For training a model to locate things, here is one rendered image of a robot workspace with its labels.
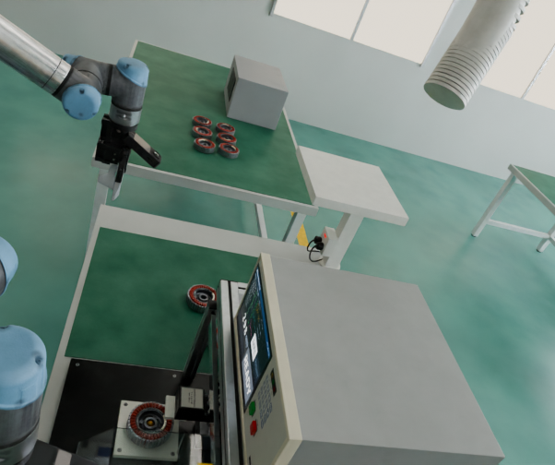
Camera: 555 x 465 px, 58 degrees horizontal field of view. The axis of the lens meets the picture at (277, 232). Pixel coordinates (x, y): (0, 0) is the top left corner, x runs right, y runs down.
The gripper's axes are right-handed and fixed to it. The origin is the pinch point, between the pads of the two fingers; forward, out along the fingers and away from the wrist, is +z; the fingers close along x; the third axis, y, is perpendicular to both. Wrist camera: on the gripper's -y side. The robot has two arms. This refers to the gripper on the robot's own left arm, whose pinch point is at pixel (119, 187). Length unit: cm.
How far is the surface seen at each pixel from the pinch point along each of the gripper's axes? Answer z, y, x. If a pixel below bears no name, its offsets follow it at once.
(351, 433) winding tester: -17, -45, 81
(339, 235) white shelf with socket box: 23, -85, -39
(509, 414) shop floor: 115, -233, -37
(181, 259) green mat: 40, -25, -24
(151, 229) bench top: 40, -12, -39
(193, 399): 23, -28, 48
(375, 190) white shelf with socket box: -6, -85, -28
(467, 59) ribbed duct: -56, -98, -39
